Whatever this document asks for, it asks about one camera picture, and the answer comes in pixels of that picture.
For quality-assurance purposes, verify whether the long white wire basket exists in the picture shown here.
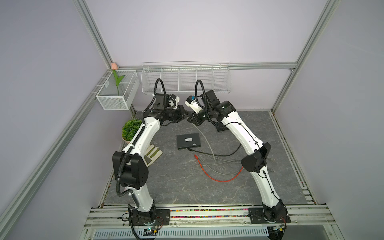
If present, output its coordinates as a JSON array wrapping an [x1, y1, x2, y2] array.
[[141, 61, 232, 95]]

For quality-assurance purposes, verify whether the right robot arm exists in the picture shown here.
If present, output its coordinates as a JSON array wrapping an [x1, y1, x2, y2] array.
[[185, 80, 289, 223]]

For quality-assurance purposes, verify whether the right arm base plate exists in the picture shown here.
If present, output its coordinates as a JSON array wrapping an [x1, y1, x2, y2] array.
[[248, 207, 291, 224]]

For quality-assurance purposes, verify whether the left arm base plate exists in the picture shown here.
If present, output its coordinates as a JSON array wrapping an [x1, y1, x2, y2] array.
[[131, 209, 171, 226]]

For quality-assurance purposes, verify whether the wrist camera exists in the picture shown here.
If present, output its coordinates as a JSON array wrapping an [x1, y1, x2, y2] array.
[[185, 96, 202, 114], [168, 94, 180, 109]]

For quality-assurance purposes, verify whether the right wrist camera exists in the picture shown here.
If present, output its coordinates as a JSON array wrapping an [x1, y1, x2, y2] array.
[[185, 96, 202, 114]]

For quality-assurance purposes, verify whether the black ethernet cable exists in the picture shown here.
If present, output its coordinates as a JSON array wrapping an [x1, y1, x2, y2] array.
[[187, 143, 243, 158]]

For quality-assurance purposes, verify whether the pink artificial tulip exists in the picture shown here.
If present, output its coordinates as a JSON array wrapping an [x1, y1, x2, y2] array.
[[111, 63, 125, 96]]

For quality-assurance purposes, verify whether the small black network switch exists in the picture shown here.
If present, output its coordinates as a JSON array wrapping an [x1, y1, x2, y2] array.
[[216, 126, 229, 132]]

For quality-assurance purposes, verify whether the white mesh box basket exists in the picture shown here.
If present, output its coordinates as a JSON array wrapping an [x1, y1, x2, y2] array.
[[96, 70, 140, 111]]

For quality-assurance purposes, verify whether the green potted plant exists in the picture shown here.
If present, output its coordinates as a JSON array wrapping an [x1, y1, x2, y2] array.
[[122, 119, 142, 144]]

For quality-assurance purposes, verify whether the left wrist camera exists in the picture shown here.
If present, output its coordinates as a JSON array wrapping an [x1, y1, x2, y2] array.
[[168, 94, 180, 109]]

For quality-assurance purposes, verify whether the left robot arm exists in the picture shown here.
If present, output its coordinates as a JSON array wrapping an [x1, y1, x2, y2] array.
[[112, 79, 188, 213]]

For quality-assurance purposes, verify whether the large black network switch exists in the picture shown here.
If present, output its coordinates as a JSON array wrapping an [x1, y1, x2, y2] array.
[[177, 133, 201, 150]]

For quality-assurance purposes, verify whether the red ethernet cable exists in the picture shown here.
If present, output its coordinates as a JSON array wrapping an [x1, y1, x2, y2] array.
[[193, 154, 244, 183]]

